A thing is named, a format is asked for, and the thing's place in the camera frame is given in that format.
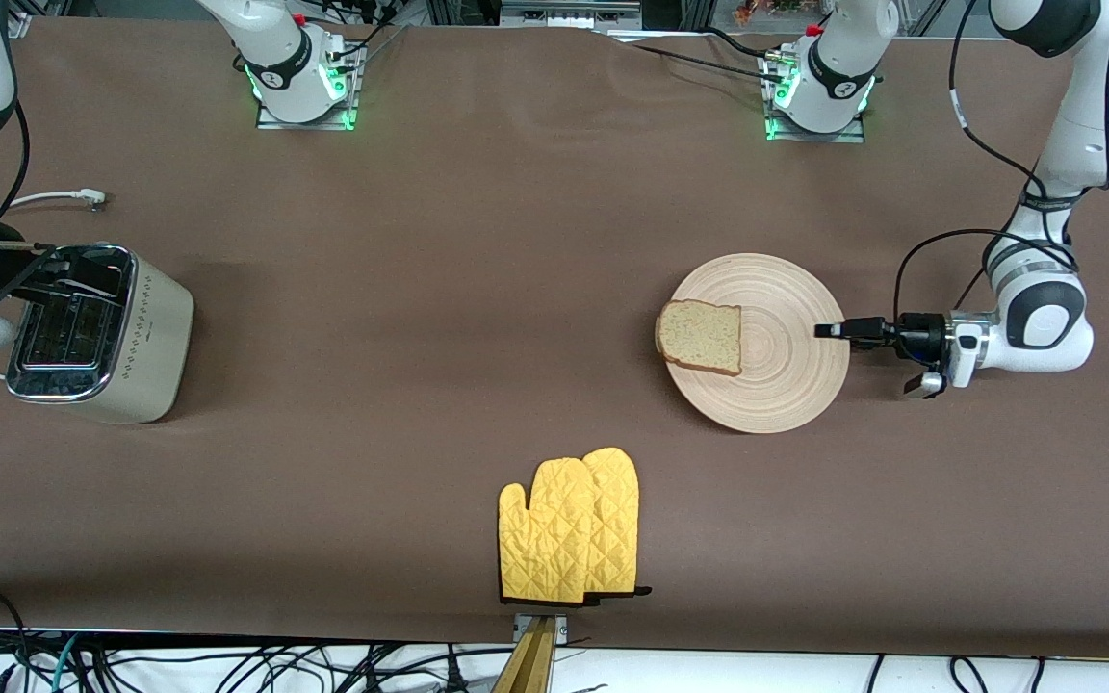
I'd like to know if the white toaster power cable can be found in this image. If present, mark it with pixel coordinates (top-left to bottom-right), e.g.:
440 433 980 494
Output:
0 188 108 381

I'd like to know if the black cable on table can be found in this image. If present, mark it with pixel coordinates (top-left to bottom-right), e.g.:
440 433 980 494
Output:
612 37 791 83

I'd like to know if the beige and chrome toaster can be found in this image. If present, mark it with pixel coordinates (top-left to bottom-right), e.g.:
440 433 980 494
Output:
4 243 196 425

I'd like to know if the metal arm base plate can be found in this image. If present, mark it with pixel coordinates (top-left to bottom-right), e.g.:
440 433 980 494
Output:
256 43 363 131
764 48 868 143

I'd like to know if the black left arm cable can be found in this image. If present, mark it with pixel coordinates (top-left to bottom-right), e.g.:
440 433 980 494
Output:
893 0 1109 323

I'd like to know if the yellow quilted oven mitt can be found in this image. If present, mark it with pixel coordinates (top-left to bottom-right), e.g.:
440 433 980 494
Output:
579 447 654 603
498 458 604 607

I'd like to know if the teal floor cable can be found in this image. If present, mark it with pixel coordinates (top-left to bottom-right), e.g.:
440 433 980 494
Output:
52 633 84 693

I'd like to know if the bread slice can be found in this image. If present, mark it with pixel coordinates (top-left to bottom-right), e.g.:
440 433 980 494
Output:
655 299 743 377

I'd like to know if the small silver metal bracket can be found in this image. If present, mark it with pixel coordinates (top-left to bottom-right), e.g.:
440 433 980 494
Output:
513 613 570 644

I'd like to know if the round wooden plate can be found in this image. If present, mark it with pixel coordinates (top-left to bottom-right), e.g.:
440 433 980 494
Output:
665 253 851 435

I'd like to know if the orange background object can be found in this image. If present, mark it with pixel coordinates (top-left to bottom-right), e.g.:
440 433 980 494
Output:
733 0 811 25

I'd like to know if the table cover sheet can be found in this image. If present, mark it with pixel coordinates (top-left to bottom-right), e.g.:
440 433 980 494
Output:
0 17 1109 660

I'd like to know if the yellow wooden bar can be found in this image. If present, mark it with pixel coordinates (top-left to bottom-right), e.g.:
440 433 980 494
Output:
492 616 555 693

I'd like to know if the silver metal equipment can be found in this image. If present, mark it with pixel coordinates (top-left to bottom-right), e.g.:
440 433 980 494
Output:
500 0 642 30

